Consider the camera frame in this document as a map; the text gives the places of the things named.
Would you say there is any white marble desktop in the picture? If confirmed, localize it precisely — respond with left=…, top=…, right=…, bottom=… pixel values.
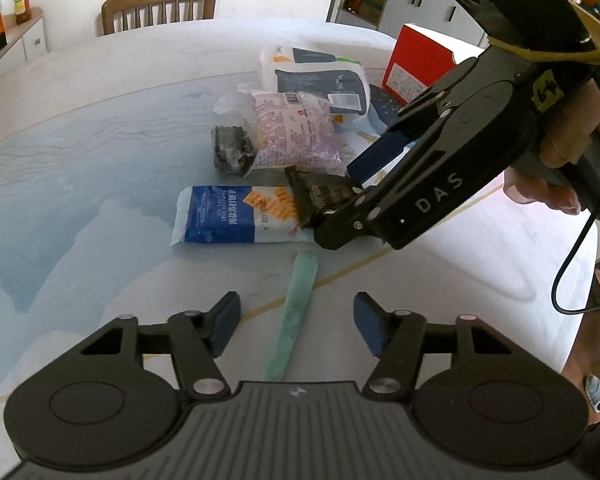
left=0, top=17, right=600, bottom=411

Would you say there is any pink snack packet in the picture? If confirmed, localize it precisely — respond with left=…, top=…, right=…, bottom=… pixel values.
left=240, top=89, right=348, bottom=176

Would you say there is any white tissue pack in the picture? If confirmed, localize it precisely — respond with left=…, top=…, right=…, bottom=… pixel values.
left=259, top=44, right=372, bottom=116

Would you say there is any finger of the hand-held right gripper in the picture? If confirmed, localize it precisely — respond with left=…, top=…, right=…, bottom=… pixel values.
left=312, top=107, right=455, bottom=252
left=346, top=56, right=492, bottom=192

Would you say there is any red cardboard box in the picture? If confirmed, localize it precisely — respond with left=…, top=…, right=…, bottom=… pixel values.
left=382, top=22, right=486, bottom=106

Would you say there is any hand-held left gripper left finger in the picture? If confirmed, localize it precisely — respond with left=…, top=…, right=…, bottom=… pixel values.
left=65, top=290, right=243, bottom=403

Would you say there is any white wooden sideboard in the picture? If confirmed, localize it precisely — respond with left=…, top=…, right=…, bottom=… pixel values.
left=0, top=7, right=48, bottom=76

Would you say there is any teal strip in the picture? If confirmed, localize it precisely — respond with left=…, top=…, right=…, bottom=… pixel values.
left=261, top=251, right=319, bottom=383

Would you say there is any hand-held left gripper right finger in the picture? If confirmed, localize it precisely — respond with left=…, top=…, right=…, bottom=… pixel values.
left=351, top=290, right=529, bottom=402

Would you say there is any black snack packet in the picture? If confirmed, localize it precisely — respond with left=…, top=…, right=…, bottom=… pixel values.
left=284, top=165, right=363, bottom=228

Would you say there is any blue white biscuit packet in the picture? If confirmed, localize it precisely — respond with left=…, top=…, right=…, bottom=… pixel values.
left=170, top=185, right=315, bottom=247

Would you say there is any person's right hand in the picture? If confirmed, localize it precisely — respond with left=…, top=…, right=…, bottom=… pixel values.
left=503, top=76, right=600, bottom=214

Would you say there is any dark foil packet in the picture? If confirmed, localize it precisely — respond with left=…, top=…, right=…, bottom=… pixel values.
left=211, top=124, right=257, bottom=176

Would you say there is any white hallway cabinet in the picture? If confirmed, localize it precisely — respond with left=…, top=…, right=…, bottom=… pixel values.
left=332, top=0, right=600, bottom=50

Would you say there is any dark blue speckled pouch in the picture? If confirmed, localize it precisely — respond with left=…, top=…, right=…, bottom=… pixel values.
left=365, top=84, right=411, bottom=133

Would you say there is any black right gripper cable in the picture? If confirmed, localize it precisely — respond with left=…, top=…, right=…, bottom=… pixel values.
left=551, top=212, right=600, bottom=317

